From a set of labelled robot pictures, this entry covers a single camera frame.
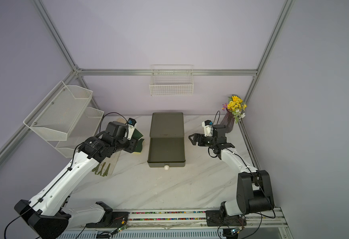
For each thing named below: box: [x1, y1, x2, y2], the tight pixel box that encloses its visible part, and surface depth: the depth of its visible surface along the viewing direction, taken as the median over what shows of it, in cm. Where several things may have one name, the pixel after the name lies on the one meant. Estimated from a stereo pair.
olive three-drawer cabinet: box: [149, 112, 184, 138], surface depth 88 cm
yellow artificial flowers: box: [221, 95, 248, 124], surface depth 94 cm
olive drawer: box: [147, 136, 186, 171], surface depth 82 cm
